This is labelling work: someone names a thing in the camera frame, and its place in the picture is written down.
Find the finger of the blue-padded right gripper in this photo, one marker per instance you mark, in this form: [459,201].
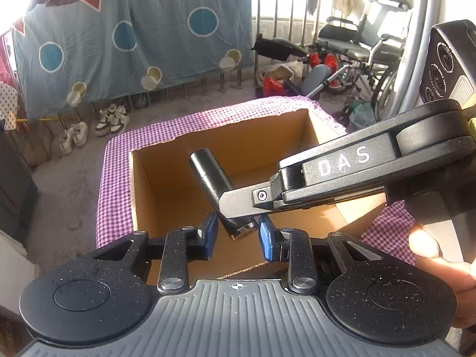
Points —
[308,260]

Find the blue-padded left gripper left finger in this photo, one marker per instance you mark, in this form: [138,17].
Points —
[180,247]

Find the silver-black left gripper right finger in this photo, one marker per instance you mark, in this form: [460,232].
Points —
[249,201]

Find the black cylindrical tube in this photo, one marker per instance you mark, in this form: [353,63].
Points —
[215,182]

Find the person's right hand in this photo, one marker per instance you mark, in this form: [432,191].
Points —
[459,276]

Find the brown cardboard box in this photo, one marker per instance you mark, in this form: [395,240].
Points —
[166,194]

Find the purple checkered tablecloth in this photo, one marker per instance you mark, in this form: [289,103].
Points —
[389,230]

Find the red plastic bag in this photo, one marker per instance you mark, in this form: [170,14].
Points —
[272,87]

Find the wheelchair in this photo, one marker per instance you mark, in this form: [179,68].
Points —
[353,51]

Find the white-brown sneaker pair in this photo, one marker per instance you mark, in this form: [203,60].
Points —
[112,120]

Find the white sneaker pair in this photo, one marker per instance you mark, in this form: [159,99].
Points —
[76,135]

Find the blue patterned hanging bedsheet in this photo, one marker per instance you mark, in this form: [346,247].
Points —
[91,50]

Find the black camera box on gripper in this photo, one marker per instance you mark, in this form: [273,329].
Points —
[449,71]

